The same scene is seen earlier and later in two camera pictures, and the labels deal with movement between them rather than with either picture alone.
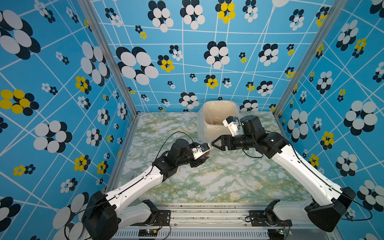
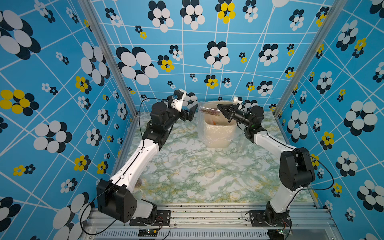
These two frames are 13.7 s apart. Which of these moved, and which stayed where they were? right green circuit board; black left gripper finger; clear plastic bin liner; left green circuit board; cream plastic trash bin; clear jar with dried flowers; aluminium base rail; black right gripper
Moved: black right gripper; black left gripper finger; clear jar with dried flowers
Stayed: clear plastic bin liner; cream plastic trash bin; left green circuit board; aluminium base rail; right green circuit board
